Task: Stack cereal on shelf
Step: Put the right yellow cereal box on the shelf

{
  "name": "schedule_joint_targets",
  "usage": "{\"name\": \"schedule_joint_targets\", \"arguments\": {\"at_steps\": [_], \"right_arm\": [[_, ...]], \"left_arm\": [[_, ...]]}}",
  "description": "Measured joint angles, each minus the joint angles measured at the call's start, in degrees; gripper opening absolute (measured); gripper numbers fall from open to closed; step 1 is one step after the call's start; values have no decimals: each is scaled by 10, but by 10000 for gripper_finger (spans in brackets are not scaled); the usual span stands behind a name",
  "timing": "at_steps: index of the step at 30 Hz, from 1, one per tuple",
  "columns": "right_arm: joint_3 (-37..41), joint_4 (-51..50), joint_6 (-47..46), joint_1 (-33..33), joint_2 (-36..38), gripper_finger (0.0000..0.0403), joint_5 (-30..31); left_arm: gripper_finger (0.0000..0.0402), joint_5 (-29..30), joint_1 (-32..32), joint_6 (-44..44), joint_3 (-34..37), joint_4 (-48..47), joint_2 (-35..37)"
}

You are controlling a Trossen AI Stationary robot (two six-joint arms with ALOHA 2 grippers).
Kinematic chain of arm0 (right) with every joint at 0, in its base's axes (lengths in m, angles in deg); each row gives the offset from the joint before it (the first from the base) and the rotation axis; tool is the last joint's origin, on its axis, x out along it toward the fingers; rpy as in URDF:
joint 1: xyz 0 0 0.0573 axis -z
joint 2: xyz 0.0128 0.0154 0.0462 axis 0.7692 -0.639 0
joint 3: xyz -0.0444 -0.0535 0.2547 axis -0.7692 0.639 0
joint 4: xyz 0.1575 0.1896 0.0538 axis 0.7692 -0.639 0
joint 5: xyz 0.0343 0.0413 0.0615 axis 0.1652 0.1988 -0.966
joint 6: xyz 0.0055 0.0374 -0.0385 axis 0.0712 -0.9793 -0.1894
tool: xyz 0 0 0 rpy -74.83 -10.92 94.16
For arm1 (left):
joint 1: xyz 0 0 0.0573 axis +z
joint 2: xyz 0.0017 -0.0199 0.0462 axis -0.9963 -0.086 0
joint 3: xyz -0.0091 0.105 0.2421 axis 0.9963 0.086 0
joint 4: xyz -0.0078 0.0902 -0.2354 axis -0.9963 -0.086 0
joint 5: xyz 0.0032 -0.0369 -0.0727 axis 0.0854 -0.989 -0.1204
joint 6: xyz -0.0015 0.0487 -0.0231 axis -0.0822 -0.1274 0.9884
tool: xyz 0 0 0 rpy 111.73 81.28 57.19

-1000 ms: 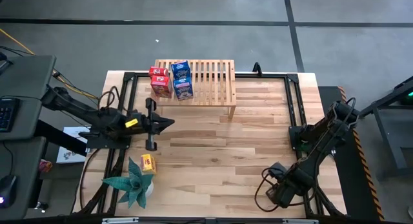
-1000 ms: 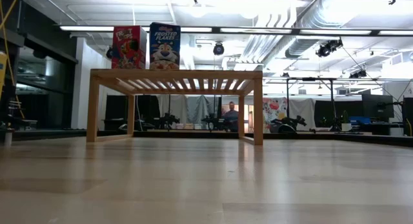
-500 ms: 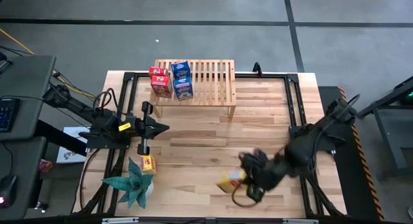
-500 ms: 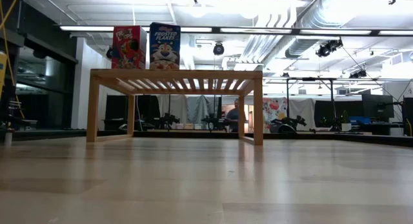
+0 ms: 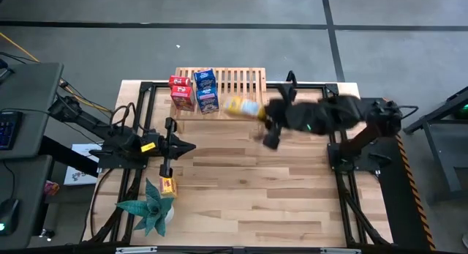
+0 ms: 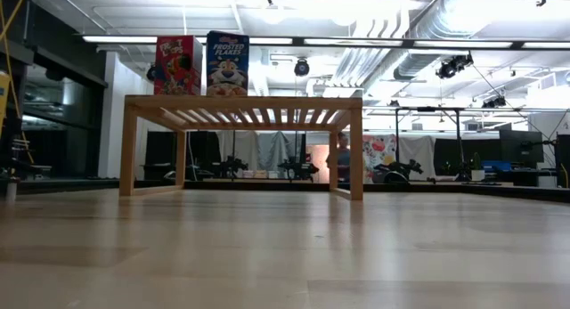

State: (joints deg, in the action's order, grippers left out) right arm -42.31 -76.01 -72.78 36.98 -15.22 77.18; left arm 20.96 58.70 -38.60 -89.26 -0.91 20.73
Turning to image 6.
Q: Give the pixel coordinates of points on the small potted plant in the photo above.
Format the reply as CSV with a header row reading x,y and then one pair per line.
x,y
477,173

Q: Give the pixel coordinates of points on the grey cloth backdrop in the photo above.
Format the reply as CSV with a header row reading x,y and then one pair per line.
x,y
267,151

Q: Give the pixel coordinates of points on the yellow Pops cereal box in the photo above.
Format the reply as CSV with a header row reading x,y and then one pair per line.
x,y
3,100

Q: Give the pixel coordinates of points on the small white cylinder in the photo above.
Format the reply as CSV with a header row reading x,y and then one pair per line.
x,y
11,189

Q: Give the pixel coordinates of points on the black tall frame stand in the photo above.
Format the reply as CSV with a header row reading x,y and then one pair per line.
x,y
427,109

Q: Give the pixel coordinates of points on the red Froot Loops cereal box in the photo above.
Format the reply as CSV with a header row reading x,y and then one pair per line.
x,y
176,66

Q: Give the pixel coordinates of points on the silver ventilation duct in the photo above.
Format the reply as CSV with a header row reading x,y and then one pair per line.
x,y
414,64

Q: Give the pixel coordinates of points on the black ceiling track lights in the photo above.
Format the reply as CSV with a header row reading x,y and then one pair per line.
x,y
452,67

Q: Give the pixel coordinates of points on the colourful patterned cloth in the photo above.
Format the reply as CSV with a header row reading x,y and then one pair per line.
x,y
378,151

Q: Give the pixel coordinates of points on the black monitor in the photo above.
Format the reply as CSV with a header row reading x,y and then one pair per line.
x,y
521,148

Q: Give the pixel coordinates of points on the blue Frosted Flakes cereal box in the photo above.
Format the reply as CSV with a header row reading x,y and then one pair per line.
x,y
227,68

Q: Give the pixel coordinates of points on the person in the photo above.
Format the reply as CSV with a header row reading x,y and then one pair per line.
x,y
344,160

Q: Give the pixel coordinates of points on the wooden slatted shelf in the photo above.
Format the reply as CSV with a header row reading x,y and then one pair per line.
x,y
245,103

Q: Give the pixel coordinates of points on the black aluminium table frame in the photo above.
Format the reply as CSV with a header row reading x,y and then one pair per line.
x,y
267,185

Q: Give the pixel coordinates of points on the long ceiling light strip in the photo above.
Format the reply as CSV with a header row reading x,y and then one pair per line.
x,y
356,42

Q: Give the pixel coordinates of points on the black round spotlight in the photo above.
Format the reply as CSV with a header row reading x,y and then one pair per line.
x,y
302,67

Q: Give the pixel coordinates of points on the black background robot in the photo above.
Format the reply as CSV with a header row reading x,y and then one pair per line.
x,y
398,171
229,166
297,168

